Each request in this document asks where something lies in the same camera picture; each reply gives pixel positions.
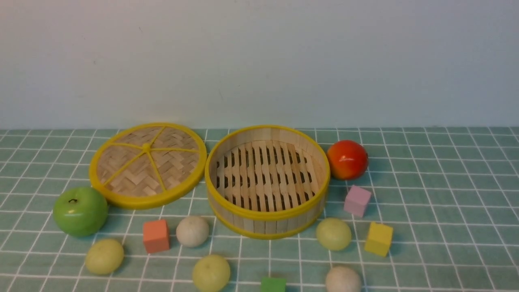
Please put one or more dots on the yellow-rimmed bamboo steamer tray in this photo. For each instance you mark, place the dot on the yellow-rimmed bamboo steamer tray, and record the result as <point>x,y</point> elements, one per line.
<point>267,182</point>

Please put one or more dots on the white bun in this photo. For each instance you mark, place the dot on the white bun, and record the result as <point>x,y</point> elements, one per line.
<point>192,231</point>
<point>343,279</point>

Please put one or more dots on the yellow-rimmed bamboo steamer lid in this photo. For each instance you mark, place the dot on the yellow-rimmed bamboo steamer lid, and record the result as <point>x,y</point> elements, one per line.
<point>148,166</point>

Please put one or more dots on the red orange tomato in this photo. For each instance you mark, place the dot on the red orange tomato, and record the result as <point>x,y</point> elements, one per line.
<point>348,160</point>

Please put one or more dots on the green apple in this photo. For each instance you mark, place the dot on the green apple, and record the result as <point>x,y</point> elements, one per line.
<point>80,211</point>

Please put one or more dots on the pink cube block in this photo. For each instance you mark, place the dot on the pink cube block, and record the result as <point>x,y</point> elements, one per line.
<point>356,201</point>

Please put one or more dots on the green bun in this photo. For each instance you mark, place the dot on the green bun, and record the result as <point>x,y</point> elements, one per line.
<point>211,273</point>
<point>104,257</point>
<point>333,234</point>

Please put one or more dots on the green cube block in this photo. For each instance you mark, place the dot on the green cube block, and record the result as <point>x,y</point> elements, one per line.
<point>273,284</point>

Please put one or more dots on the orange cube block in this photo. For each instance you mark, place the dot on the orange cube block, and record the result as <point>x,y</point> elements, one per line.
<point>156,236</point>

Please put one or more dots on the yellow cube block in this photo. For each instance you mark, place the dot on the yellow cube block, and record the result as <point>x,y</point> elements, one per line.
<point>379,239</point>

